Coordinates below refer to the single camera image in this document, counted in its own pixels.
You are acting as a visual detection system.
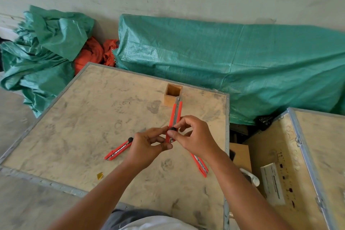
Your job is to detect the person's grey trousers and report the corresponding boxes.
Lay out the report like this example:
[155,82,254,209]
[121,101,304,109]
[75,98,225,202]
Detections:
[101,209,173,230]

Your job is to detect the white paper label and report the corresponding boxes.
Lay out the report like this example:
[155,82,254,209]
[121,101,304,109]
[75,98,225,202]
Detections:
[260,163,286,207]

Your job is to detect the person's left hand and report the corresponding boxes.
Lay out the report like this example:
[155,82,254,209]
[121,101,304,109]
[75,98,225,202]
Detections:
[125,127,173,171]

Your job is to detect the plywood crate with metal edges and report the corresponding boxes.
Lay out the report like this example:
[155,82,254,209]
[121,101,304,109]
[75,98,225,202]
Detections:
[244,107,345,230]

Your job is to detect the person's right forearm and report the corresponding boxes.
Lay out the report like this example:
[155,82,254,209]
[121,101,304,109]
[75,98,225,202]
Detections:
[207,149,293,230]

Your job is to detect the black crumpled plastic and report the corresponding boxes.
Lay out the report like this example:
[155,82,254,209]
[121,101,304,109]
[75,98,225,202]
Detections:
[256,115,275,131]

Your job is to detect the red utility knife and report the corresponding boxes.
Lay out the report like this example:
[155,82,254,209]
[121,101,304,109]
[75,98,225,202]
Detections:
[104,137,134,161]
[165,96,184,144]
[190,153,209,178]

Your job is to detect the person's white shirt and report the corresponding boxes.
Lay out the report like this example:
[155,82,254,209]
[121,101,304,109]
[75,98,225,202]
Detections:
[118,215,199,230]

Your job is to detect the person's left forearm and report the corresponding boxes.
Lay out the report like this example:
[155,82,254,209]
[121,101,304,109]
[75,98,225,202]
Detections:
[47,158,148,230]

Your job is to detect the brown cardboard box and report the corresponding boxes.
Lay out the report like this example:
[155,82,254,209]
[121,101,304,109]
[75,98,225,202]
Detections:
[229,143,253,174]

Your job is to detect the white plastic handle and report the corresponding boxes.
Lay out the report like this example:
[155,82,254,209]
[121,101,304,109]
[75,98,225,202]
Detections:
[239,168,260,187]

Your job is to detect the orange cloth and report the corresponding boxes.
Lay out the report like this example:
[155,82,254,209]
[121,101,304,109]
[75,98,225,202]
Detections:
[74,37,119,75]

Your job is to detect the person's right hand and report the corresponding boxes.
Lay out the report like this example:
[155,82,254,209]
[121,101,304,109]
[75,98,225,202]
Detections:
[167,115,225,161]

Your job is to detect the large green tarp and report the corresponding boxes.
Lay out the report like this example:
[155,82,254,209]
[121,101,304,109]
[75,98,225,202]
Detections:
[113,14,345,126]

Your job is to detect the crumpled green tarp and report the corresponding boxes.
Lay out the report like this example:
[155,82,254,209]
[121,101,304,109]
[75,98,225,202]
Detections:
[0,5,95,119]

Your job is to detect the small open wooden box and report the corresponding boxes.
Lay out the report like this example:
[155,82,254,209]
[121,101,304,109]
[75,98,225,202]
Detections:
[164,83,183,108]

